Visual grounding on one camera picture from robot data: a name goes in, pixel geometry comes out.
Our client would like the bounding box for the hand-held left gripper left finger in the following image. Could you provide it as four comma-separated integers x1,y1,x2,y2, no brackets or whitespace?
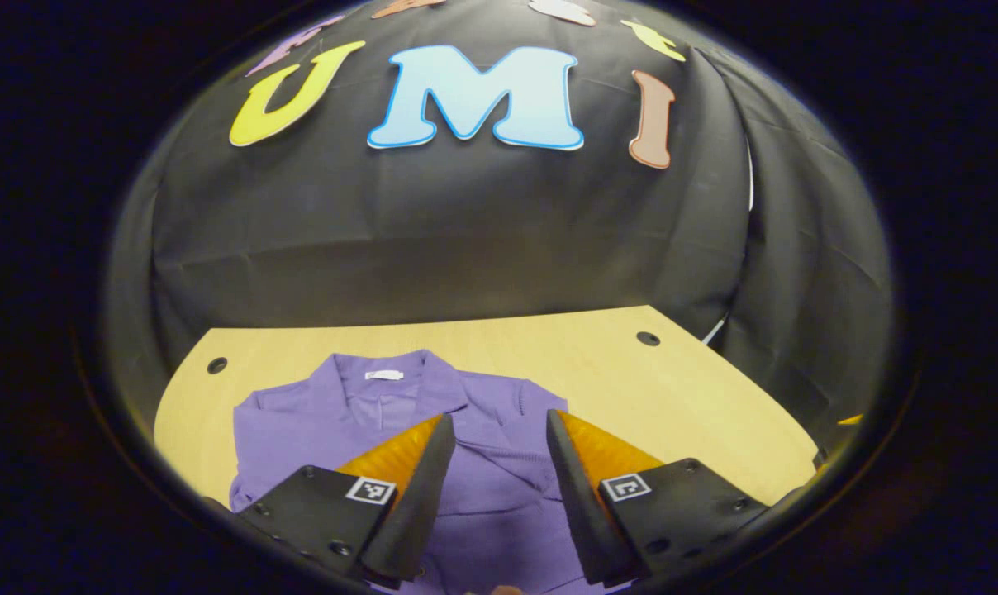
236,413,457,588

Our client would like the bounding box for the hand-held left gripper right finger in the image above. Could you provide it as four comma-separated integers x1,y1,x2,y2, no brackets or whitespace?
546,408,768,588

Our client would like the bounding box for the purple knit collared garment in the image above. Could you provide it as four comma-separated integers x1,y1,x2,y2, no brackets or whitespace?
229,349,632,595

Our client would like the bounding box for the black backdrop cloth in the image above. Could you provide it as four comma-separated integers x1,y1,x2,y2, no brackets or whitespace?
107,0,895,447

